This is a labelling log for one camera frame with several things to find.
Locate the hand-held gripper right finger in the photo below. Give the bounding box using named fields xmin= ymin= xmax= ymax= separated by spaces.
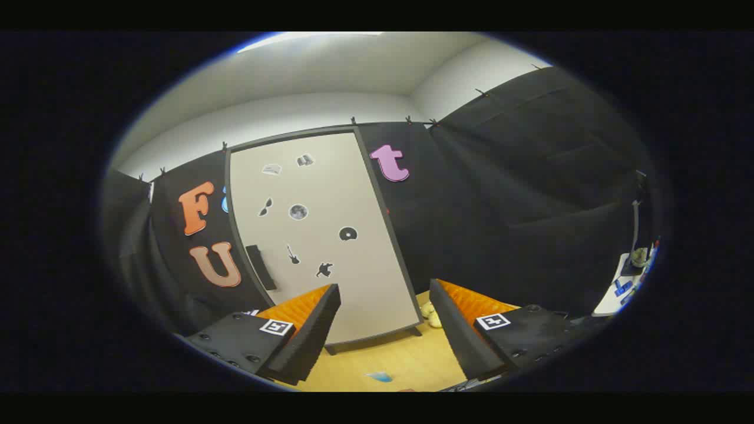
xmin=429 ymin=279 xmax=596 ymax=382

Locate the black backdrop cloth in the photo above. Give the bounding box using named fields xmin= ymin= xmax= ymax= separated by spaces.
xmin=103 ymin=66 xmax=654 ymax=336

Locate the black cabinet door handle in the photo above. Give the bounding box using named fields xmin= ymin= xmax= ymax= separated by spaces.
xmin=246 ymin=244 xmax=277 ymax=291

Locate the white cabinet with dark frame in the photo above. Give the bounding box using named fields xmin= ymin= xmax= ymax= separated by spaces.
xmin=226 ymin=125 xmax=425 ymax=354

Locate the white side table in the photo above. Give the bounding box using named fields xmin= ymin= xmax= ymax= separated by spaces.
xmin=592 ymin=253 xmax=649 ymax=317

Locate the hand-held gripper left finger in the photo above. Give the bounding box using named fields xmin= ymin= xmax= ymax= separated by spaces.
xmin=186 ymin=283 xmax=342 ymax=386

